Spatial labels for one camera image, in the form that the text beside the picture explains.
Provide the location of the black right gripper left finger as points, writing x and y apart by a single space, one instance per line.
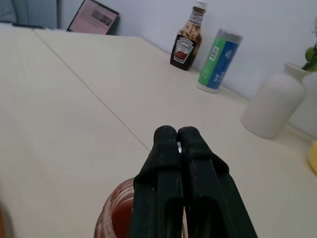
158 178

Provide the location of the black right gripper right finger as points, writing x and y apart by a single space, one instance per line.
205 183

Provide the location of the metal spoon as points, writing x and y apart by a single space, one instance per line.
179 148

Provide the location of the glass jam jar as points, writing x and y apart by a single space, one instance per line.
116 213

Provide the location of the white rounded bottle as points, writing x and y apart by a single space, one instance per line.
272 104

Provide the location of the yellow fruit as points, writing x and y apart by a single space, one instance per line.
313 156

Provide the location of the green and blue cylindrical canister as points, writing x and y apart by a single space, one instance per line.
219 60

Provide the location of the white tall vase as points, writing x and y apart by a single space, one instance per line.
305 104

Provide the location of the dark brown sauce bottle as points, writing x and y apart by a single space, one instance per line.
186 44

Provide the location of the white plant pot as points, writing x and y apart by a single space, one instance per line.
296 70

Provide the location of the green plant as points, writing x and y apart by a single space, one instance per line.
310 55

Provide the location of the black framed pink board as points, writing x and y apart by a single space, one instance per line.
92 18

